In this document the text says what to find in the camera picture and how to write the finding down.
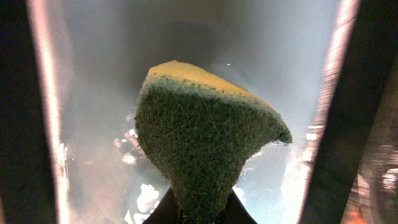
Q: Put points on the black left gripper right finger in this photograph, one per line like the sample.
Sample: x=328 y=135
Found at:
x=235 y=212

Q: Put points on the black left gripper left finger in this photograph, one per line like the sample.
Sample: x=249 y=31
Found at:
x=167 y=211

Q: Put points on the green and yellow sponge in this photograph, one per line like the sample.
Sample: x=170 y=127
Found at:
x=199 y=130

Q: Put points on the teal rectangular water tray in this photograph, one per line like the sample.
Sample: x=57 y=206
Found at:
x=94 y=56

